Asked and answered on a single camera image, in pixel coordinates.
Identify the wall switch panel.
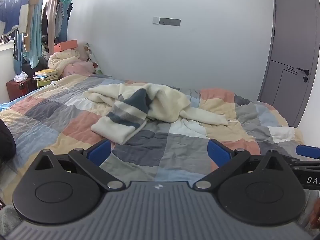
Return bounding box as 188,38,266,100
153,17,181,27

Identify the black cloth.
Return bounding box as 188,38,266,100
0,119,17,164

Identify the white plastic bag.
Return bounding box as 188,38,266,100
14,71,28,82

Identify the stack of books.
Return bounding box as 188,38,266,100
33,69,59,81

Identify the row of hanging clothes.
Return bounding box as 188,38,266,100
0,0,74,68

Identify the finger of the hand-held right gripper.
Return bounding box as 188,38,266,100
287,144,320,172

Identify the patchwork checked quilt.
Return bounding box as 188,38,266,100
0,74,304,205

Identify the red suitcase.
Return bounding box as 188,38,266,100
6,78,38,102

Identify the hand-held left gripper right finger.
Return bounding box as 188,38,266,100
192,139,288,190

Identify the grey door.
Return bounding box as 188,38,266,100
257,0,320,128

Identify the cream folded blanket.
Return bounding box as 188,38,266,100
48,49,80,74

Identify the patterned pillow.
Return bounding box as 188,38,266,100
84,43,103,75

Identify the orange box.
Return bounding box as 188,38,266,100
54,39,78,53

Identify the green stool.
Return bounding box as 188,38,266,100
37,79,59,89

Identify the person's right hand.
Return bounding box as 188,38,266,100
310,200,320,230

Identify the cream striped sweater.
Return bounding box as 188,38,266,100
84,82,240,145

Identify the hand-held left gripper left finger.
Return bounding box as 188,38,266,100
34,139,126,191

